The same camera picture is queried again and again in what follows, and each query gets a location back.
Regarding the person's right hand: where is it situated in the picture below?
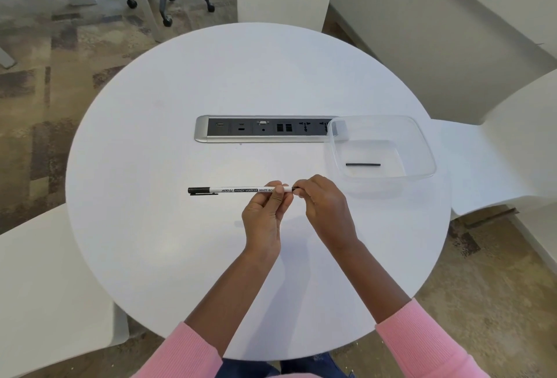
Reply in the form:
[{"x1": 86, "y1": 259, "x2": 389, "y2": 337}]
[{"x1": 292, "y1": 174, "x2": 360, "y2": 254}]

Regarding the person's left hand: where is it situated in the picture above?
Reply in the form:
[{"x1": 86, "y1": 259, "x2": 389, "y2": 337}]
[{"x1": 241, "y1": 180, "x2": 295, "y2": 263}]

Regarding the white marker with black cap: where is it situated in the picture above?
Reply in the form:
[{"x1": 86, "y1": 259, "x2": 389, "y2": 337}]
[{"x1": 187, "y1": 185, "x2": 300, "y2": 196}]

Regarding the person's left forearm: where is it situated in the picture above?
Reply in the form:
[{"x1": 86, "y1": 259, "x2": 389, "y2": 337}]
[{"x1": 130, "y1": 253, "x2": 281, "y2": 378}]

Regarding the person's right forearm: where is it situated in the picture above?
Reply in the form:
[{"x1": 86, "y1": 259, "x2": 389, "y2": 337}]
[{"x1": 335, "y1": 240, "x2": 493, "y2": 378}]

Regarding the clear plastic container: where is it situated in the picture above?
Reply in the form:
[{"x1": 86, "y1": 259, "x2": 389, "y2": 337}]
[{"x1": 327, "y1": 115, "x2": 437, "y2": 198}]

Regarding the silver table socket panel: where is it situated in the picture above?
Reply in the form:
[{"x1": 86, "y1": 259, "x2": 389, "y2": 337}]
[{"x1": 194, "y1": 114, "x2": 338, "y2": 144}]

